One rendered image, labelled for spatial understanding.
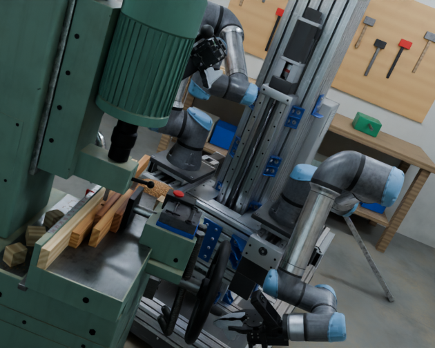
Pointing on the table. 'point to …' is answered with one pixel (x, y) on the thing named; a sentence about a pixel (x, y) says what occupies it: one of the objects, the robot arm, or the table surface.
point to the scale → (73, 210)
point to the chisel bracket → (105, 169)
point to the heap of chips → (155, 188)
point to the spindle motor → (148, 59)
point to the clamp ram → (135, 208)
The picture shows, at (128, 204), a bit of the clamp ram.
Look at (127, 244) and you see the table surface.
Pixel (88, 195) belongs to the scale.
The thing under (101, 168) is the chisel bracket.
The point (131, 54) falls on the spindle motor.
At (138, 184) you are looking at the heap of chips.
